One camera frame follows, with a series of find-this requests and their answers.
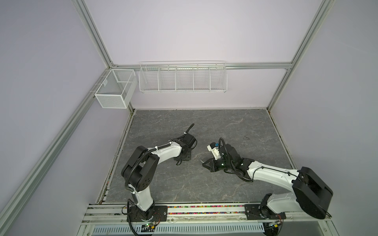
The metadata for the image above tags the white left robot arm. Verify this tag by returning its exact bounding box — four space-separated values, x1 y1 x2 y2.
121 132 197 221

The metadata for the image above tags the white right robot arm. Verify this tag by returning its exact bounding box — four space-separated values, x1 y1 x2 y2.
202 142 333 219

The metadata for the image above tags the aluminium horizontal back bar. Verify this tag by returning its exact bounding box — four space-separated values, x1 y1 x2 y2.
112 61 293 71

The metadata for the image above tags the small white mesh basket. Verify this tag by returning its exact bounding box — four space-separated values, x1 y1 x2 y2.
95 69 138 109

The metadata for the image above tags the aluminium left side bar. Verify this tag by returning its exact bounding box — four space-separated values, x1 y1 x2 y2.
1 68 111 236

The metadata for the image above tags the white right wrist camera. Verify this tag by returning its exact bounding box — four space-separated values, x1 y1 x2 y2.
207 142 221 160

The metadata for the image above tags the long white wire basket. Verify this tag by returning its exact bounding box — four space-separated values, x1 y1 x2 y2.
139 61 228 93

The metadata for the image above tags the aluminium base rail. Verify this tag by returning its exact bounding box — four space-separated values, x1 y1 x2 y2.
77 203 338 236

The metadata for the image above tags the aluminium frame corner post left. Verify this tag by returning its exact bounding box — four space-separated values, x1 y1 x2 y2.
70 0 135 113

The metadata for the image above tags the aluminium frame corner post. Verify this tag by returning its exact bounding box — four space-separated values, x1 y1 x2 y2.
70 0 135 113
267 0 335 113

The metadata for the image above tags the aluminium frame corner post right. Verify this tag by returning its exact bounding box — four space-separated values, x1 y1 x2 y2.
267 0 335 113

